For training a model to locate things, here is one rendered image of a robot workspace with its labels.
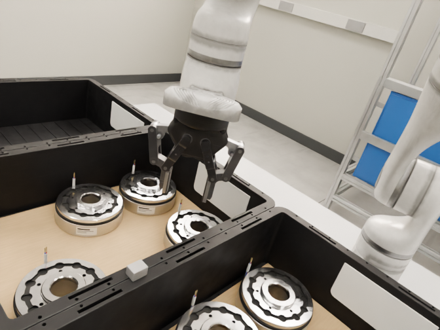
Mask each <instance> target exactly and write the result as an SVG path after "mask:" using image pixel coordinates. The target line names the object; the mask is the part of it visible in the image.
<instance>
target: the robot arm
mask: <svg viewBox="0 0 440 330"><path fill-rule="evenodd" d="M259 1H260V0H205V2H204V4H203V5H202V7H201V8H200V9H199V10H198V12H197V13H196V16H195V18H194V22H193V25H192V30H191V38H190V41H189V48H188V53H187V57H186V60H185V64H184V66H183V70H182V73H181V80H180V84H179V86H170V87H169V88H167V89H165V91H164V98H163V104H164V105H166V106H168V107H171V108H174V109H175V112H174V118H173V120H172V121H171V122H170V123H169V124H165V123H160V122H159V121H158V120H154V121H152V123H151V125H150V126H149V127H148V139H149V161H150V163H151V164H152V165H157V166H159V167H160V169H161V174H160V181H159V187H160V188H161V189H162V193H167V191H168V188H169V185H170V178H171V174H172V168H173V164H174V163H175V162H176V161H177V159H178V158H179V157H180V156H181V155H182V156H184V157H193V158H195V159H197V160H201V161H203V160H204V163H205V167H206V170H207V173H208V177H207V180H206V185H205V188H204V193H203V196H202V202H205V203H206V200H207V199H208V200H210V199H211V198H212V195H213V190H214V187H215V184H216V183H217V182H218V181H224V182H228V181H229V180H230V178H231V177H232V175H233V173H234V171H235V169H236V167H237V165H238V163H239V161H240V160H241V158H242V156H243V154H244V142H243V141H238V142H237V141H234V140H232V139H229V137H228V134H227V128H228V125H229V122H238V121H239V119H240V115H241V112H242V107H241V106H240V104H239V103H238V102H236V101H235V98H236V93H237V90H238V85H239V81H240V71H241V66H242V62H243V59H244V54H245V52H246V47H247V44H248V39H249V32H250V28H251V23H252V20H253V17H254V15H255V13H256V10H257V7H258V5H259ZM166 132H168V133H169V135H170V137H171V139H172V141H173V143H174V147H173V148H172V150H171V151H170V153H169V154H168V156H167V157H165V156H164V155H162V151H161V139H162V138H163V137H164V135H165V133H166ZM439 141H440V54H439V56H438V58H437V61H436V63H435V65H434V67H433V69H432V71H431V73H430V75H429V77H428V79H427V81H426V84H425V86H424V89H423V91H422V93H421V95H420V97H419V100H418V102H417V104H416V107H415V108H414V111H413V113H412V115H411V118H410V120H409V122H408V124H407V126H406V127H405V129H404V131H403V133H402V135H401V137H400V138H399V140H398V142H397V143H396V145H395V147H394V149H393V151H392V152H391V154H390V156H389V157H388V159H387V161H386V162H385V164H384V166H383V168H382V169H381V172H380V174H379V176H378V178H377V181H376V183H375V189H374V195H375V198H376V199H377V200H378V201H379V202H381V203H382V204H384V205H385V206H388V207H390V208H392V209H394V210H397V211H399V212H401V213H404V214H405V215H406V216H391V215H374V216H371V217H370V218H368V220H367V221H366V222H365V224H364V226H363V228H362V230H361V232H360V234H359V236H358V238H357V240H356V242H355V244H354V246H353V248H352V252H354V253H355V254H356V255H358V256H360V257H361V258H362V259H364V260H366V261H367V262H368V263H370V264H372V265H373V266H375V267H376V268H378V269H379V270H381V271H382V272H383V273H385V274H387V275H388V276H389V277H391V278H393V279H394V280H395V281H397V282H398V280H399V279H400V277H401V275H402V273H403V272H404V271H405V269H406V267H407V265H408V264H409V262H410V261H411V259H412V257H413V256H414V254H415V252H416V250H417V249H418V247H419V246H420V244H421V243H422V241H423V240H424V238H425V237H426V235H427V233H428V232H429V231H430V229H431V228H432V227H433V225H434V223H435V222H436V221H437V220H438V218H439V216H440V167H438V166H435V165H433V164H430V163H428V162H425V161H423V160H420V159H416V157H417V156H418V155H419V154H420V153H421V152H423V151H424V150H426V149H427V148H428V147H430V146H432V145H433V144H435V143H437V142H439ZM225 146H226V147H228V155H229V159H228V160H227V163H226V164H225V167H224V168H223V169H220V170H218V169H217V163H216V155H215V154H216V153H217V152H219V151H220V150H221V149H222V148H224V147H225Z"/></svg>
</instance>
